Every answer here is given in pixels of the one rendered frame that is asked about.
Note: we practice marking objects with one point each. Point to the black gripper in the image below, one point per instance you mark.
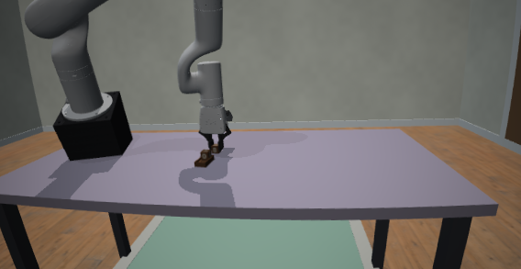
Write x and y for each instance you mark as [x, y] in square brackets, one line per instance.
[212, 121]

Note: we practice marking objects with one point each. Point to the brown number cube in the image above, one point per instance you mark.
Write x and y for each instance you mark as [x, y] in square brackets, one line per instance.
[214, 148]
[205, 154]

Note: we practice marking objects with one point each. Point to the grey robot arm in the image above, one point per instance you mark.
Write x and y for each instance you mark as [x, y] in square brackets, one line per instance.
[48, 19]

